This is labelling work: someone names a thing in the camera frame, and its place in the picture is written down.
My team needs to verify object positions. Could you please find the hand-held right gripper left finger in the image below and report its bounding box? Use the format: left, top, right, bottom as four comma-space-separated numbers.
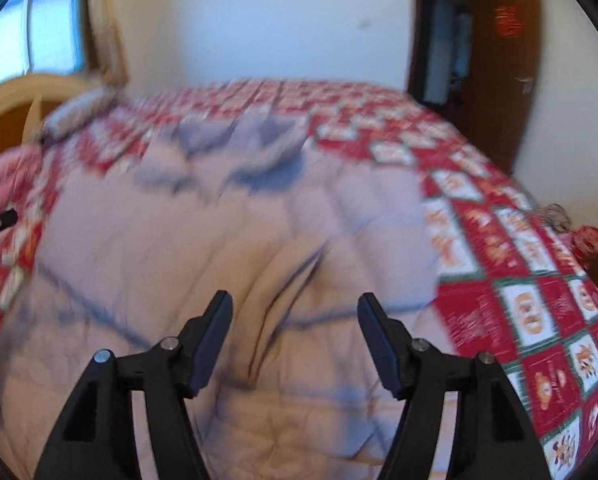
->
33, 290, 234, 480

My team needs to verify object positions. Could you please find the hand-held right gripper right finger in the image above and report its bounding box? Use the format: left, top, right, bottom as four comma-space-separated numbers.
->
357, 292, 552, 480

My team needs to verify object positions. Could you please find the beige puffer jacket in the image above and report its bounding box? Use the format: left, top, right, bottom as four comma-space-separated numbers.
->
0, 110, 460, 480

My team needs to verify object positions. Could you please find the pink quilt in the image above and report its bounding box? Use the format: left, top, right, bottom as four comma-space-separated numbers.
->
0, 147, 42, 256

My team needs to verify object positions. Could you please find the red checked printed blanket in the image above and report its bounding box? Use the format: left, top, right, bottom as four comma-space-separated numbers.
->
0, 77, 598, 480

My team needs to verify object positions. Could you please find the wooden headboard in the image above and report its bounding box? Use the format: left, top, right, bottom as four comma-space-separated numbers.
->
0, 74, 100, 161

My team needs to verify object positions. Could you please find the striped pillow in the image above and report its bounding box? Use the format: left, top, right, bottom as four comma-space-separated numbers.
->
41, 87, 124, 142

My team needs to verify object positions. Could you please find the window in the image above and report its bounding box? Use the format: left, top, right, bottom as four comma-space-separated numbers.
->
0, 0, 87, 91

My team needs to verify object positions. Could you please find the beige curtain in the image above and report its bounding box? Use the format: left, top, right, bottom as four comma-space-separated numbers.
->
86, 0, 130, 86

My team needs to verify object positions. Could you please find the grey patterned cloth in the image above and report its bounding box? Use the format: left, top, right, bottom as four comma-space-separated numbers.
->
539, 203, 572, 233

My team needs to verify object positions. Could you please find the red flowered cloth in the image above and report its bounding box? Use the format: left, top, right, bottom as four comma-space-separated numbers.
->
571, 225, 598, 267

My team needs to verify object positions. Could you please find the brown wooden door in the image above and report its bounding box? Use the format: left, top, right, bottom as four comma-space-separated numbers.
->
471, 0, 542, 171

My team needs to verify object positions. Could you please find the red door decoration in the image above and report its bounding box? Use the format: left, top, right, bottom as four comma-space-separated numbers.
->
494, 5, 522, 39

